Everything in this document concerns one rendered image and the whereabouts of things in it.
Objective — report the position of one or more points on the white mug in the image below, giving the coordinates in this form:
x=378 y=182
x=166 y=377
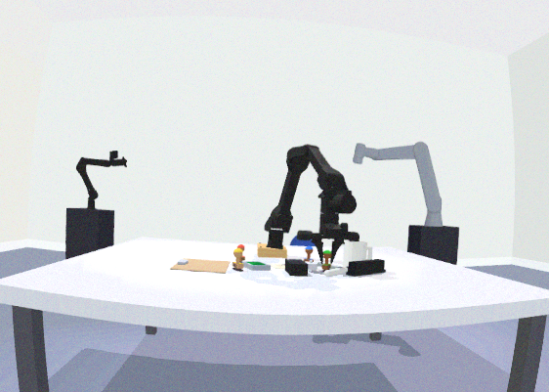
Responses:
x=356 y=251

